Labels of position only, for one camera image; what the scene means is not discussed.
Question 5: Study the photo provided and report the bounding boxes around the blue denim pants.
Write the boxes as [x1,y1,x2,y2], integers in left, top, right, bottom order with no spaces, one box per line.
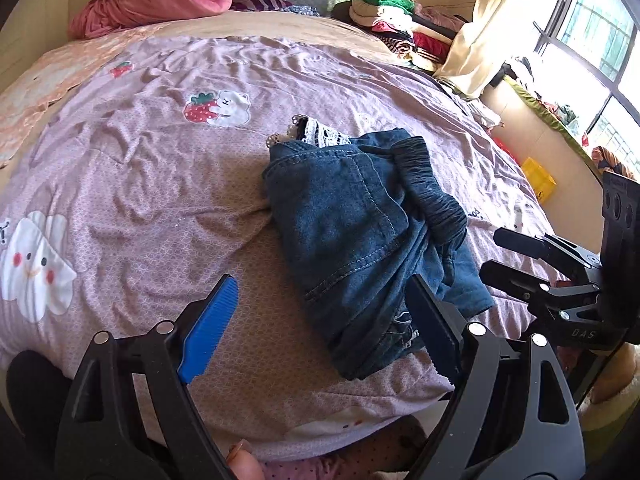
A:
[262,129,494,380]

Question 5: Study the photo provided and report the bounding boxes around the left hand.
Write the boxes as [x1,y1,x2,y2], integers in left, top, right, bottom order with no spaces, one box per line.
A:
[226,440,265,480]

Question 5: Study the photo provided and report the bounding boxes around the yellow box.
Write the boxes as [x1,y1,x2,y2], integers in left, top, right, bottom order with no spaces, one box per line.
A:
[521,157,556,205]

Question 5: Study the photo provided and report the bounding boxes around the cream curtain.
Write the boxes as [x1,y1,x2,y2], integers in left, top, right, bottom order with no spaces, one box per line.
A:
[435,0,535,99]

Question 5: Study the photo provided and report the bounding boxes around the pile of folded clothes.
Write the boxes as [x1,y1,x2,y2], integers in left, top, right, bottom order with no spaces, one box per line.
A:
[331,0,466,74]

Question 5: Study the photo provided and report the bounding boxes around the pink patterned bed quilt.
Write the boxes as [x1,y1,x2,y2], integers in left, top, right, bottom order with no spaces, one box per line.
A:
[1,32,558,460]

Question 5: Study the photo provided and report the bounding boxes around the purple striped pillow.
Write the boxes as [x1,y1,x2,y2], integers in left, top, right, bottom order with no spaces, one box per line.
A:
[230,0,292,12]

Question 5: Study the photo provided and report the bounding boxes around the window frame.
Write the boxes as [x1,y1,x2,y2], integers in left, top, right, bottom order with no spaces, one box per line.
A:
[533,0,639,132]

